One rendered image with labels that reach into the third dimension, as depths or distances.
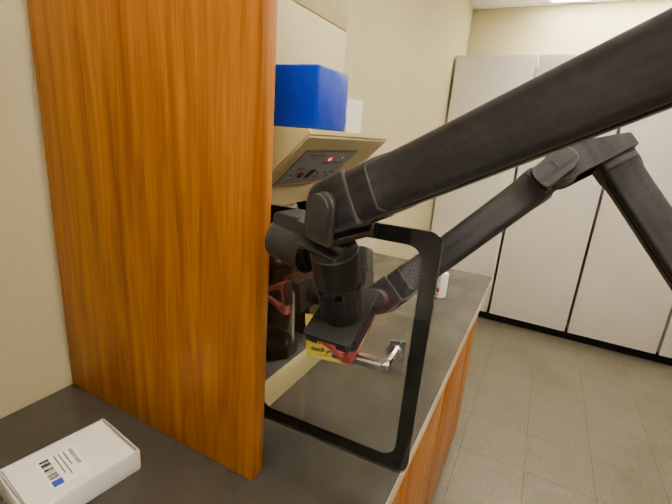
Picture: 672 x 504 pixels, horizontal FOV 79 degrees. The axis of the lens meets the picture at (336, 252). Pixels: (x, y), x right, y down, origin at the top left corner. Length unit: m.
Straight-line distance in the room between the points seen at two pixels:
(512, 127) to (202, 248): 0.46
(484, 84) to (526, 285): 1.69
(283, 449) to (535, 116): 0.69
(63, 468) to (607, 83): 0.83
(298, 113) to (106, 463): 0.62
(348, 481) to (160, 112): 0.66
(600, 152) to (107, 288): 0.87
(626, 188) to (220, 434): 0.77
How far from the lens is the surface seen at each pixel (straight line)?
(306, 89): 0.64
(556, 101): 0.34
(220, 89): 0.59
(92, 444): 0.85
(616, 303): 3.85
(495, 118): 0.35
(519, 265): 3.75
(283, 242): 0.50
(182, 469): 0.82
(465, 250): 0.75
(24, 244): 0.97
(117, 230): 0.79
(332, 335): 0.51
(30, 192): 0.96
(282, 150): 0.63
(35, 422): 1.01
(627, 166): 0.78
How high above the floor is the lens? 1.51
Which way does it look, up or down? 16 degrees down
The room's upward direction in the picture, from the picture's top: 5 degrees clockwise
